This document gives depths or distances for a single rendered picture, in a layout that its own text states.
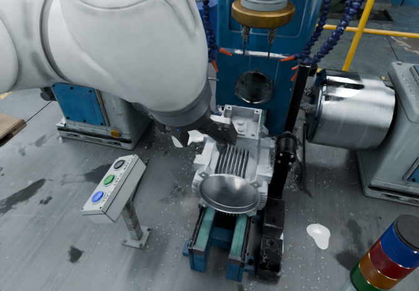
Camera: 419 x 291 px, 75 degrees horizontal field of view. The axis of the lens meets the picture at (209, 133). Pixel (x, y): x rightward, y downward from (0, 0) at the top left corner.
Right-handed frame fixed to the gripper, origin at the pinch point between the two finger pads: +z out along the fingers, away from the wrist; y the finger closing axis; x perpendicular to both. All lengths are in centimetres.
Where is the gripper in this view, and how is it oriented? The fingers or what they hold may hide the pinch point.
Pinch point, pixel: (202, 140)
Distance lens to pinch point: 56.9
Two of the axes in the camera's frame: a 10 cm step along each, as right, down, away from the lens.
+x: -2.2, 9.4, -2.8
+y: -9.7, -1.7, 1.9
